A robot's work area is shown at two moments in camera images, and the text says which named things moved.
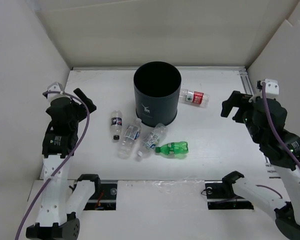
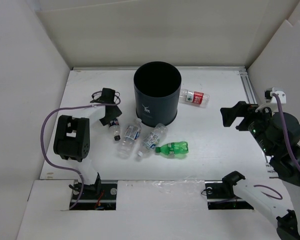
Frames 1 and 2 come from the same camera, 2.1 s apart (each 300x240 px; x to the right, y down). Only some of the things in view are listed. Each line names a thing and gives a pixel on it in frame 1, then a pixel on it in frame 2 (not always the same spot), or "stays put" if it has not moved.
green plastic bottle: [173, 148] stays put
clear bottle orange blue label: [131, 136] stays put
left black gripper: [82, 107] → [116, 114]
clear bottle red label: [197, 98] stays put
